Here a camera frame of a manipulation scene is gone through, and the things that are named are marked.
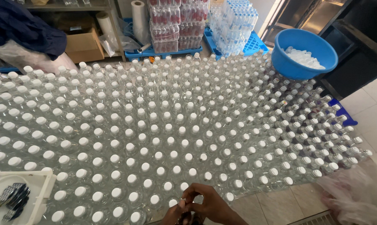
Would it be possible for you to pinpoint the person's left hand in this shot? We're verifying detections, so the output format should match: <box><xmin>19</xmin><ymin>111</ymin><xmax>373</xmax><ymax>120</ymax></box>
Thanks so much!
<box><xmin>160</xmin><ymin>199</ymin><xmax>189</xmax><ymax>225</ymax></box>

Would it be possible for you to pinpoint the person's right hand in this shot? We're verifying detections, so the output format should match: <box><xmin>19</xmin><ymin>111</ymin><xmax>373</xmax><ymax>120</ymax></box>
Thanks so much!
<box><xmin>181</xmin><ymin>183</ymin><xmax>243</xmax><ymax>225</ymax></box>

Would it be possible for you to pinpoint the field of clear capped bottles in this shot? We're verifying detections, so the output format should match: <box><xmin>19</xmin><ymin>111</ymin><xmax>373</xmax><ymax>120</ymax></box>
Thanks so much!
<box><xmin>0</xmin><ymin>51</ymin><xmax>373</xmax><ymax>225</ymax></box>

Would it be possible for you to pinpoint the white plastic tray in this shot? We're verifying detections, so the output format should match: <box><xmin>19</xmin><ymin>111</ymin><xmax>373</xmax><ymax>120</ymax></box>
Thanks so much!
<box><xmin>0</xmin><ymin>171</ymin><xmax>57</xmax><ymax>225</ymax></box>

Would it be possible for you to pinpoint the blue plastic pallet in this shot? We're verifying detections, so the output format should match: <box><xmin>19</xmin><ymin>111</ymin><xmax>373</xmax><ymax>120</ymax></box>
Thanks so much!
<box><xmin>328</xmin><ymin>98</ymin><xmax>358</xmax><ymax>127</ymax></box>
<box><xmin>123</xmin><ymin>18</ymin><xmax>203</xmax><ymax>62</ymax></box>
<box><xmin>203</xmin><ymin>26</ymin><xmax>270</xmax><ymax>60</ymax></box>

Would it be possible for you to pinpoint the pink translucent plastic bag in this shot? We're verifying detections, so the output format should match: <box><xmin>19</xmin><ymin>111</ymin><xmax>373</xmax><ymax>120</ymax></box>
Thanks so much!
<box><xmin>316</xmin><ymin>158</ymin><xmax>377</xmax><ymax>225</ymax></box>

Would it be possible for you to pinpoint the stack of red-label bottle packs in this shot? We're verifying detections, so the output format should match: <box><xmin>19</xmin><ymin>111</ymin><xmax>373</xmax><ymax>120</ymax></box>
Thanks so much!
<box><xmin>147</xmin><ymin>0</ymin><xmax>210</xmax><ymax>54</ymax></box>

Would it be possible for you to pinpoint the brown cardboard box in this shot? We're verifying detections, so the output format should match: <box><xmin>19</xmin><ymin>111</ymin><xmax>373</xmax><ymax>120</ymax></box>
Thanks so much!
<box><xmin>65</xmin><ymin>27</ymin><xmax>105</xmax><ymax>64</ymax></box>

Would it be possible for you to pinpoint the stack of blue-cap bottle packs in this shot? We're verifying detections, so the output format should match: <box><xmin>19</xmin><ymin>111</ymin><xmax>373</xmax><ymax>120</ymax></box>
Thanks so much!
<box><xmin>209</xmin><ymin>0</ymin><xmax>259</xmax><ymax>58</ymax></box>

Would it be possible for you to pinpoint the blue plastic basin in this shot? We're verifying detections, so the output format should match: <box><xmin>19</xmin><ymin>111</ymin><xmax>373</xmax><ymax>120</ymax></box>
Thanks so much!
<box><xmin>271</xmin><ymin>29</ymin><xmax>338</xmax><ymax>80</ymax></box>

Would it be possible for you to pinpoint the tall clear film roll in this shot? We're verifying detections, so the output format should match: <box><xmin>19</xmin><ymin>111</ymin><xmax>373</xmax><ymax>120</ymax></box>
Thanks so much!
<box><xmin>131</xmin><ymin>0</ymin><xmax>151</xmax><ymax>45</ymax></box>

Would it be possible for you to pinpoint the pile of white bottle caps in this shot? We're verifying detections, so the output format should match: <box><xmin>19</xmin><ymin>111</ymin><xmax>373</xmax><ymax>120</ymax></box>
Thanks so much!
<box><xmin>282</xmin><ymin>46</ymin><xmax>326</xmax><ymax>70</ymax></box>

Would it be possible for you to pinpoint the short clear film roll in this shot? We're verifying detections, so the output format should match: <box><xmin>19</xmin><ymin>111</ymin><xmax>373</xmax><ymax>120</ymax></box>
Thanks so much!
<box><xmin>96</xmin><ymin>11</ymin><xmax>117</xmax><ymax>47</ymax></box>

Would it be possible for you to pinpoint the clear crumpled plastic sheet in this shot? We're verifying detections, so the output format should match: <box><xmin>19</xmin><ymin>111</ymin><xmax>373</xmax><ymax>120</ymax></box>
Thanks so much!
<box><xmin>0</xmin><ymin>39</ymin><xmax>79</xmax><ymax>75</ymax></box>

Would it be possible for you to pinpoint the metal shelf rack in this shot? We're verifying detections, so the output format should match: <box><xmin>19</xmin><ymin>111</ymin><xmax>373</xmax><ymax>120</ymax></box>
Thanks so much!
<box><xmin>16</xmin><ymin>0</ymin><xmax>127</xmax><ymax>62</ymax></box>

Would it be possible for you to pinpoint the black metal counter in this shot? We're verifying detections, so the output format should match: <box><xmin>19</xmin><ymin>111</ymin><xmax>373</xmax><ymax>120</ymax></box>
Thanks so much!
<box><xmin>264</xmin><ymin>0</ymin><xmax>377</xmax><ymax>101</ymax></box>

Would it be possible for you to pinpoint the dark blue cloth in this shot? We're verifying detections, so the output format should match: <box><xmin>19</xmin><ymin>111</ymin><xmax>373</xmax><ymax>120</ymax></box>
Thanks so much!
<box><xmin>0</xmin><ymin>0</ymin><xmax>67</xmax><ymax>61</ymax></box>

